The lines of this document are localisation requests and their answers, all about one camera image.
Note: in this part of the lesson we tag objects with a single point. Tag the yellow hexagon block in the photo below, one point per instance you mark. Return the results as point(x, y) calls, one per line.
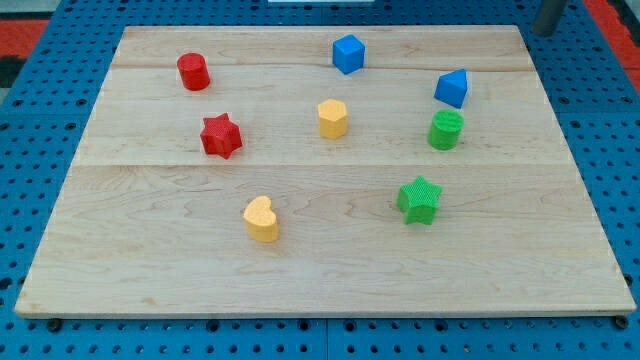
point(332, 119)

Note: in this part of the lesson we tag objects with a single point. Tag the yellow heart block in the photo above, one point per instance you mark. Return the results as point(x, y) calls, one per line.
point(261, 221)

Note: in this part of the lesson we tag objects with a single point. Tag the wooden board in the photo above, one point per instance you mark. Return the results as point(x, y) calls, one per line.
point(147, 225)

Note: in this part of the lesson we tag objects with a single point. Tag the green star block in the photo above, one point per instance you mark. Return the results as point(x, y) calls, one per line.
point(419, 201)

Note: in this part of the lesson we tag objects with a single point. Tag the red star block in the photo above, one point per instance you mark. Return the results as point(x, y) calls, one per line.
point(220, 136)

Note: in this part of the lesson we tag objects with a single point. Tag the green cylinder block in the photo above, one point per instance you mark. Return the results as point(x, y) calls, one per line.
point(445, 129)

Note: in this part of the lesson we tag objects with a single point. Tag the blue cube block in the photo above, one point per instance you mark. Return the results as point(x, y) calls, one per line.
point(348, 54)

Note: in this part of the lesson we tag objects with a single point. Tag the blue triangular prism block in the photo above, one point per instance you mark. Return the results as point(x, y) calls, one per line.
point(452, 88)

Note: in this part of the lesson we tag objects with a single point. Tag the red cylinder block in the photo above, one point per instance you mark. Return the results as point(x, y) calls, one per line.
point(193, 71)

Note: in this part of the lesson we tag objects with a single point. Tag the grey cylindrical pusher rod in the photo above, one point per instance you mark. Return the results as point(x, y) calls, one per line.
point(547, 17)

